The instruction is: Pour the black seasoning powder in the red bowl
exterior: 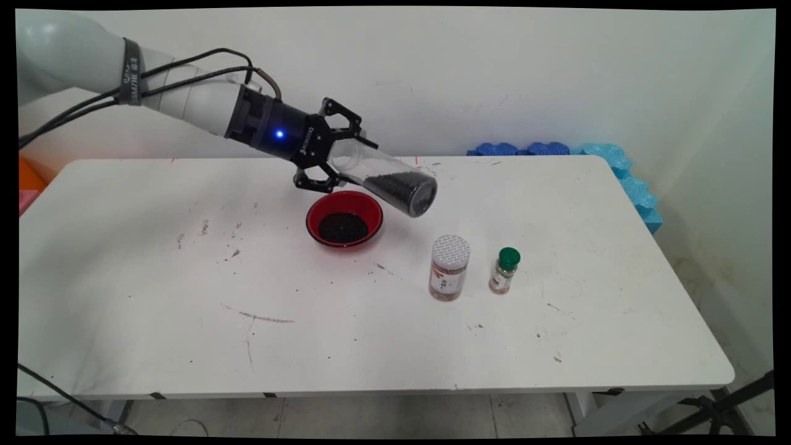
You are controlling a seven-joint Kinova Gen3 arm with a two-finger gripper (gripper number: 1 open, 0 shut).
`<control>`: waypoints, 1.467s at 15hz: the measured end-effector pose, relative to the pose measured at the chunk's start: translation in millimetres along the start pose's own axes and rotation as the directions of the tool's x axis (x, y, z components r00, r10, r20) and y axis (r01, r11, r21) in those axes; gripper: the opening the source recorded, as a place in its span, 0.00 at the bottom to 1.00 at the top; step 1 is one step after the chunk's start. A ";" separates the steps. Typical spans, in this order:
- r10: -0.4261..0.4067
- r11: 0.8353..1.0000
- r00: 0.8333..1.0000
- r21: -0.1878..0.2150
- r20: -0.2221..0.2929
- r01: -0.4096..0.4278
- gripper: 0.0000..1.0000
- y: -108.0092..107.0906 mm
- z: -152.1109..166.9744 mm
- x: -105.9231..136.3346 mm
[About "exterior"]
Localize black two-finger gripper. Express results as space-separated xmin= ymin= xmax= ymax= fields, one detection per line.
xmin=267 ymin=97 xmax=379 ymax=194

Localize brown-filled jar white patterned lid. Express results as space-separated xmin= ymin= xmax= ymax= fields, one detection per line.
xmin=429 ymin=234 xmax=472 ymax=302

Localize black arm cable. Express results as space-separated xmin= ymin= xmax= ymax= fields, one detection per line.
xmin=19 ymin=66 xmax=284 ymax=150
xmin=19 ymin=48 xmax=255 ymax=144

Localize black strap with white print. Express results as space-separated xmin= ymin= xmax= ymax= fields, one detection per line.
xmin=117 ymin=38 xmax=145 ymax=107

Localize light blue foam mat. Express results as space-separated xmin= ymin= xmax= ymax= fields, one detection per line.
xmin=570 ymin=143 xmax=664 ymax=235

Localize red bowl with black grains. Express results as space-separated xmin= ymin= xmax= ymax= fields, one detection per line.
xmin=305 ymin=190 xmax=384 ymax=249

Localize small spice bottle green cap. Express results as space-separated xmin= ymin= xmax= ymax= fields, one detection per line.
xmin=489 ymin=247 xmax=521 ymax=295

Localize tall clear jar black grains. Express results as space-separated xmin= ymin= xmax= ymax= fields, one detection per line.
xmin=329 ymin=137 xmax=438 ymax=218

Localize black tripod stand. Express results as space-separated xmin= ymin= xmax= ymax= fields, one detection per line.
xmin=640 ymin=370 xmax=774 ymax=436

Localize black floor cable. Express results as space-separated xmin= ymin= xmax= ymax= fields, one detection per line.
xmin=17 ymin=363 xmax=140 ymax=436

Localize orange foam piece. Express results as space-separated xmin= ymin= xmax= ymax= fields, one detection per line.
xmin=19 ymin=156 xmax=48 ymax=192

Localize dark blue foam mat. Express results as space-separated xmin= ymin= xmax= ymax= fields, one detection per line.
xmin=467 ymin=142 xmax=570 ymax=157

